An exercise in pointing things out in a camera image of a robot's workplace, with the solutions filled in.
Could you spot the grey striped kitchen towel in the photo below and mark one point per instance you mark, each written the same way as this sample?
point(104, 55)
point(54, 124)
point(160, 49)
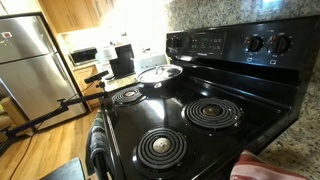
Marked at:
point(96, 140)

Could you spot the black electric kitchen stove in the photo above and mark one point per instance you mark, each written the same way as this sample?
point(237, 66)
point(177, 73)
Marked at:
point(266, 90)

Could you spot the silver toaster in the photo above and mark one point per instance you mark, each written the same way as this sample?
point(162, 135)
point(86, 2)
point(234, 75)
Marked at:
point(150, 61)

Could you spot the black coil burner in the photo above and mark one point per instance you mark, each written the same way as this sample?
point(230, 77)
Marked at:
point(161, 146)
point(128, 95)
point(211, 111)

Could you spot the black coffee maker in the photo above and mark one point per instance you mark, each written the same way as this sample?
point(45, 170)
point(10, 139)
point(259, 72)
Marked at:
point(122, 61)

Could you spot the black stove control knob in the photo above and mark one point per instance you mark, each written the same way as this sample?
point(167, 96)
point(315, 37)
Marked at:
point(279, 44)
point(254, 43)
point(178, 42)

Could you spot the white countertop appliance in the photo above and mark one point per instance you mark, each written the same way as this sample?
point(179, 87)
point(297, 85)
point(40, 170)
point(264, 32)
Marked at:
point(106, 55)

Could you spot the stove digital display panel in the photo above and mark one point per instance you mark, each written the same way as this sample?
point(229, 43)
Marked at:
point(206, 42)

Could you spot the brown wooden base cabinet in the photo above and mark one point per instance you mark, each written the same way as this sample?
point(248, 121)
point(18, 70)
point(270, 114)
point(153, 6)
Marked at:
point(85, 75)

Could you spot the silver black microwave oven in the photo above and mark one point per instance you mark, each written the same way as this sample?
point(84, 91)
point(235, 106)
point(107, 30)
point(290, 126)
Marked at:
point(83, 56)

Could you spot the dark grey flat box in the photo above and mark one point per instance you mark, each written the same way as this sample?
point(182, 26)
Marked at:
point(65, 170)

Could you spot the stainless steel refrigerator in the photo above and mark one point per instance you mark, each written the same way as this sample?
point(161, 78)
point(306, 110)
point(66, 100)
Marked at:
point(33, 83)

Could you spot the red white striped cloth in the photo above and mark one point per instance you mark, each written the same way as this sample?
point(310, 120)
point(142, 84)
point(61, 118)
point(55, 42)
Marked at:
point(263, 168)

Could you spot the red white fridge sticker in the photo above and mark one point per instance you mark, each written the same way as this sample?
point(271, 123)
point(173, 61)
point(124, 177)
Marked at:
point(6, 34)

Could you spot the black stereo camera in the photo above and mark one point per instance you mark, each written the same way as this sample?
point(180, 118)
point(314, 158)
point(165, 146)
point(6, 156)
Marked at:
point(96, 76)

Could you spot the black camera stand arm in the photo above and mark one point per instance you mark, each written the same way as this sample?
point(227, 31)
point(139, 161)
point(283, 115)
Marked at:
point(50, 115)

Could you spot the brown wooden wall cabinets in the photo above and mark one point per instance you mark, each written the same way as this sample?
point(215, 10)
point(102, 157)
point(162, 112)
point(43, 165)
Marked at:
point(70, 15)

